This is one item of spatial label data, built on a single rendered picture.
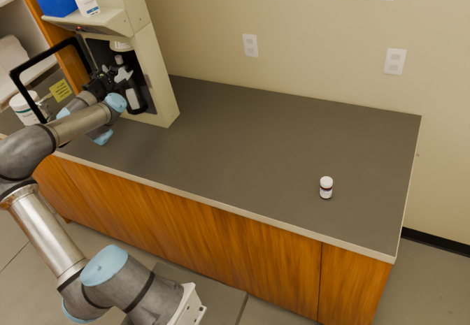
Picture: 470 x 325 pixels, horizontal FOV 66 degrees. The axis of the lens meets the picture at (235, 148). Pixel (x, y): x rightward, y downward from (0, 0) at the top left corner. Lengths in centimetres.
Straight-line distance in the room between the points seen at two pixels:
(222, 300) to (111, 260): 37
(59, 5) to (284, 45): 90
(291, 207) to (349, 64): 69
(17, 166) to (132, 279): 43
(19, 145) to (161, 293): 54
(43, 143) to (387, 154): 118
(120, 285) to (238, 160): 72
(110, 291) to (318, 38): 122
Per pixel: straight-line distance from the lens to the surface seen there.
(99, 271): 96
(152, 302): 98
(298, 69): 172
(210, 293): 117
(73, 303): 110
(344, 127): 159
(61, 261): 111
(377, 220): 129
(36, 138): 111
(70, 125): 119
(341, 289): 159
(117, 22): 140
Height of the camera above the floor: 199
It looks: 44 degrees down
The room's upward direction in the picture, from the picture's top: 11 degrees counter-clockwise
